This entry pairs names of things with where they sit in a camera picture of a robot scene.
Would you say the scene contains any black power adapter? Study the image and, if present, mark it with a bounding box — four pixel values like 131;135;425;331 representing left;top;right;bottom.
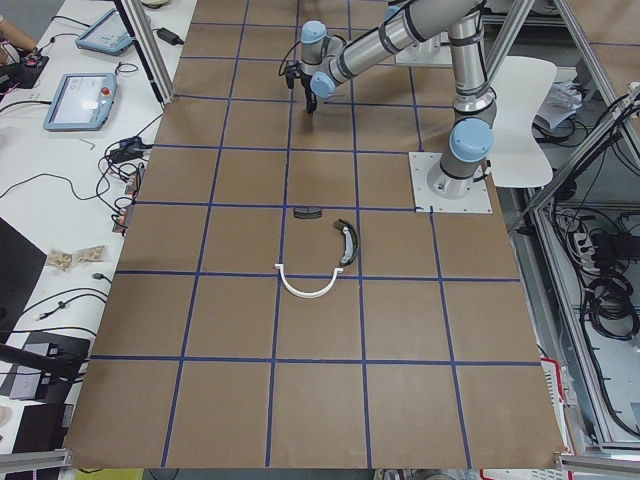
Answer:
156;27;184;46

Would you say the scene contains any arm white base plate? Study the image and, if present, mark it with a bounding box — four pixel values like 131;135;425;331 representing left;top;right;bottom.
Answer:
409;152;492;214
395;32;452;68

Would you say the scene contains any blue teach pendant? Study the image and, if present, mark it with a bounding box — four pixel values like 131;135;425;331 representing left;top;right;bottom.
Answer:
43;73;118;132
75;8;133;56

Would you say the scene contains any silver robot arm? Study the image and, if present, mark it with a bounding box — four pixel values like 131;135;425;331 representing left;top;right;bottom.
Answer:
279;0;497;200

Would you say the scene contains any olive brake shoe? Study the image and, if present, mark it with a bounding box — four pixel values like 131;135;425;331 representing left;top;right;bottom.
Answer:
333;219;360;267

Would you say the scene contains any white plastic chair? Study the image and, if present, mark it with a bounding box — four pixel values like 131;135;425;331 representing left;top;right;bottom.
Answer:
488;56;557;188

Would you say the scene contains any far blue teach pendant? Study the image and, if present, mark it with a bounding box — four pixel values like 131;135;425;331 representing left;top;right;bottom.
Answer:
75;8;133;56

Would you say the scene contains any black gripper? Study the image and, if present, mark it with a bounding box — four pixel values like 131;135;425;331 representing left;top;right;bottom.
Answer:
283;61;318;113

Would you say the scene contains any white curved plastic bracket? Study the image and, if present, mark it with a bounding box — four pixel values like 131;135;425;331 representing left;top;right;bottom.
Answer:
273;263;348;300

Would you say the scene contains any near blue teach pendant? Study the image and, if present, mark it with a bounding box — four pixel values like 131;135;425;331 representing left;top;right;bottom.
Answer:
43;73;118;132

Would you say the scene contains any dark grey brake pad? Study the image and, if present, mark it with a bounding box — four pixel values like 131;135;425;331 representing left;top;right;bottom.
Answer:
293;206;323;220

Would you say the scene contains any aluminium frame post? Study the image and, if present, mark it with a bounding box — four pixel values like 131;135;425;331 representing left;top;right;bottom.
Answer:
114;0;175;105

